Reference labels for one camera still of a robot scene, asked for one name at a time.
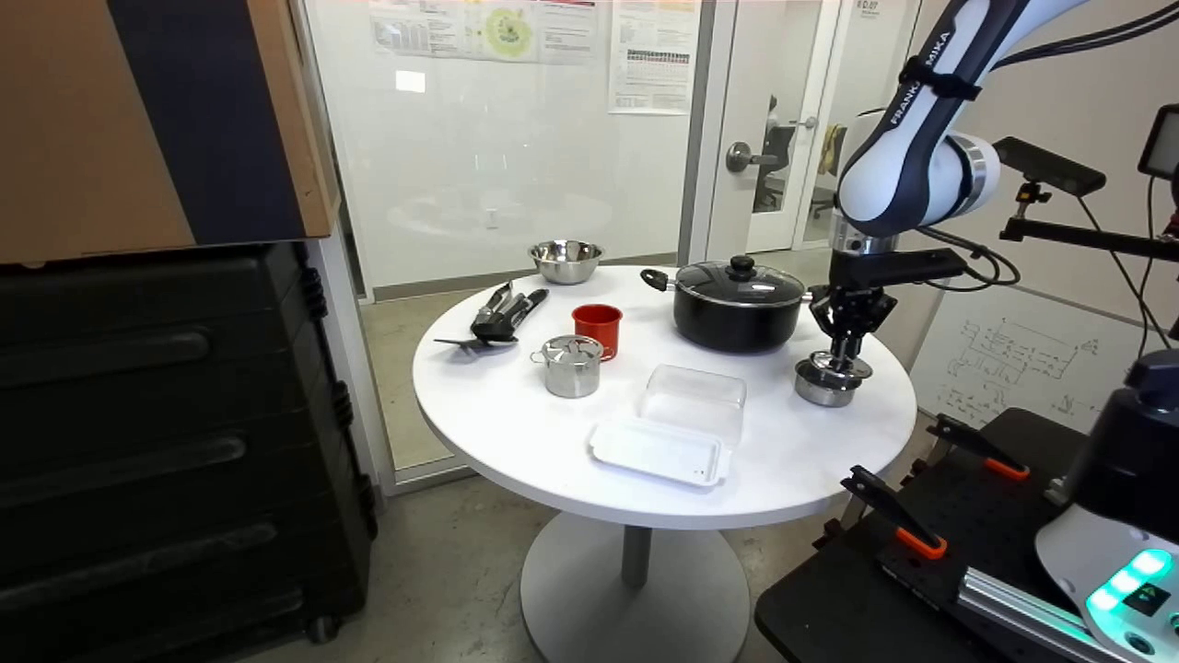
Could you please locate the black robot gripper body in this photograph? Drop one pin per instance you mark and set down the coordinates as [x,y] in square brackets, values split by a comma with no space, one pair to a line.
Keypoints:
[858,293]

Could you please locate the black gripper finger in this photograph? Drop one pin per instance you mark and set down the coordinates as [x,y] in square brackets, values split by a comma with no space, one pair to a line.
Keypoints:
[865,342]
[837,345]

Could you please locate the small steel pot lid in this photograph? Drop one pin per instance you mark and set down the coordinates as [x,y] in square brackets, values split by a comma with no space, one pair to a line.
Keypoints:
[834,370]

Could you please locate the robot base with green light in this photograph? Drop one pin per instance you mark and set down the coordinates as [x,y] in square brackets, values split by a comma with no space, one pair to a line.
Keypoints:
[1121,581]

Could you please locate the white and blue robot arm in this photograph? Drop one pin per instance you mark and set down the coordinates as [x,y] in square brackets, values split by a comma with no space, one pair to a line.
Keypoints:
[915,173]

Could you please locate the small steel pot right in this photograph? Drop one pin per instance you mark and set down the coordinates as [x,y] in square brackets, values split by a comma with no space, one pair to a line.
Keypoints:
[827,387]

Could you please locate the small steel pot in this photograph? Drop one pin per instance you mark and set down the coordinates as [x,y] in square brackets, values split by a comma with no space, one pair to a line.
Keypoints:
[569,365]
[827,387]

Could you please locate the black glass pot lid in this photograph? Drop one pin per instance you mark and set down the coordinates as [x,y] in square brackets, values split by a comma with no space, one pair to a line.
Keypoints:
[739,283]

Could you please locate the large black pot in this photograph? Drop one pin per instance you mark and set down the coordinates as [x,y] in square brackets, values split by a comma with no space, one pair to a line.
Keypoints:
[729,330]

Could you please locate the white container lid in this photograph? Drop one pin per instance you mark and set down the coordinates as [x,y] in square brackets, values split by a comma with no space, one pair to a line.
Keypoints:
[660,453]

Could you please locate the small steel pot left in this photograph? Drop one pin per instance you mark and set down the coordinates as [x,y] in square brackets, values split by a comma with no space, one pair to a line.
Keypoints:
[569,365]

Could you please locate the black orange clamp far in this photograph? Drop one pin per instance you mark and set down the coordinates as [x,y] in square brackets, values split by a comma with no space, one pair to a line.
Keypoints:
[974,440]

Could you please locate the black orange clamp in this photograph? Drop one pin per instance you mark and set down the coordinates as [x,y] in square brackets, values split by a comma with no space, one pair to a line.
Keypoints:
[903,525]
[974,440]

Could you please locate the clear plastic container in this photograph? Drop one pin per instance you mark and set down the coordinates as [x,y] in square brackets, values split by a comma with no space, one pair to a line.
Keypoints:
[696,405]

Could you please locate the black orange clamp near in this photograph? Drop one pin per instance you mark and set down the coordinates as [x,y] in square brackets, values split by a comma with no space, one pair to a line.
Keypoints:
[903,525]

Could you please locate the red plastic cup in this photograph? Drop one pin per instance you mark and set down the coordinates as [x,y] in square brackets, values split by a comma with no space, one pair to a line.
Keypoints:
[600,321]

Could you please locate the black side table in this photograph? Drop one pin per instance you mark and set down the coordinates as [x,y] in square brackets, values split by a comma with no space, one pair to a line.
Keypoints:
[865,597]

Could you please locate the white round table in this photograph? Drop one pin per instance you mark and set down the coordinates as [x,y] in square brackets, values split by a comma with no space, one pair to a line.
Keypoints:
[638,570]

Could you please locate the steel bowl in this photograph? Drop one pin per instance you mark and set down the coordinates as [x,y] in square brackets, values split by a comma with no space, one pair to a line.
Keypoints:
[564,260]

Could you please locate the black kitchen utensils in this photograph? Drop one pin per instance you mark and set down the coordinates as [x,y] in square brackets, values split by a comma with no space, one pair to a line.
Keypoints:
[498,317]

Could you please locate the black equipment case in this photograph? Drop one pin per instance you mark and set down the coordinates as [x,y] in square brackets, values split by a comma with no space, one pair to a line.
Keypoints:
[176,462]

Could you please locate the brown and blue board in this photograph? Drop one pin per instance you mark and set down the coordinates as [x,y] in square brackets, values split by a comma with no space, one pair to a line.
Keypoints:
[133,127]

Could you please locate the whiteboard leaning on wall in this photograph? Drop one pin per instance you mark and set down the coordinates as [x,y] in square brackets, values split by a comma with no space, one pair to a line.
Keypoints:
[1011,348]

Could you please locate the door handle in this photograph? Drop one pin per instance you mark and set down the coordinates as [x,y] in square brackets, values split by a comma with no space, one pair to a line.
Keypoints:
[743,162]

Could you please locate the black camera on stand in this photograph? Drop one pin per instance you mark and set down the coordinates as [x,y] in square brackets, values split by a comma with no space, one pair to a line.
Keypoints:
[1038,165]

